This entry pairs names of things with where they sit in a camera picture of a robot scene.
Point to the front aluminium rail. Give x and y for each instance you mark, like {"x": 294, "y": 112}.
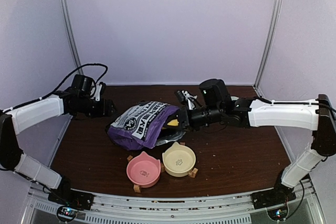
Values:
{"x": 234, "y": 208}

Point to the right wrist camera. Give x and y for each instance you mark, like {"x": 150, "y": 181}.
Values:
{"x": 187, "y": 99}

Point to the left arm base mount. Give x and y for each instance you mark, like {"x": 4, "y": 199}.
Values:
{"x": 65, "y": 195}

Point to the purple pet food bag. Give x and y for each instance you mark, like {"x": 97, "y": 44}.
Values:
{"x": 141, "y": 126}

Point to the cream cat-shaped bowl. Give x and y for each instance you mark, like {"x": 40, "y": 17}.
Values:
{"x": 178, "y": 160}

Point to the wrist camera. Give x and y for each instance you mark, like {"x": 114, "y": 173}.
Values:
{"x": 187, "y": 99}
{"x": 99, "y": 90}

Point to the yellow plastic scoop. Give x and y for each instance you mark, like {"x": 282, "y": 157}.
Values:
{"x": 172, "y": 124}

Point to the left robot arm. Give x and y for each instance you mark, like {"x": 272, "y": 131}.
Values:
{"x": 84, "y": 96}

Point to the left aluminium frame post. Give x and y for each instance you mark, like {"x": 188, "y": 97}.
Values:
{"x": 70, "y": 33}

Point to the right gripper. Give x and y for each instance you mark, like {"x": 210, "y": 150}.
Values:
{"x": 184, "y": 118}

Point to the aluminium frame post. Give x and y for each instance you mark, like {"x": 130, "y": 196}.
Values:
{"x": 275, "y": 14}
{"x": 70, "y": 33}

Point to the wooden bowl stand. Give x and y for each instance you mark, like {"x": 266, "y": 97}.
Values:
{"x": 192, "y": 174}

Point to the pink cat-shaped bowl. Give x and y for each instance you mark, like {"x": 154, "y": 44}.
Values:
{"x": 144, "y": 170}

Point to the light blue ceramic bowl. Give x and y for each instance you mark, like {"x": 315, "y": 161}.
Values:
{"x": 234, "y": 98}

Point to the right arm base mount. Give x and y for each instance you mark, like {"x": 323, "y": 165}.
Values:
{"x": 279, "y": 194}

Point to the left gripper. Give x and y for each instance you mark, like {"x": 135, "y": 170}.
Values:
{"x": 105, "y": 110}

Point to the right aluminium frame post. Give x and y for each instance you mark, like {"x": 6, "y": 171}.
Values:
{"x": 275, "y": 14}

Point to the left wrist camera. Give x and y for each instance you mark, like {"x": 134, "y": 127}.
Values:
{"x": 99, "y": 90}

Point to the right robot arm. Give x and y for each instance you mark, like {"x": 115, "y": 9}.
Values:
{"x": 316, "y": 115}

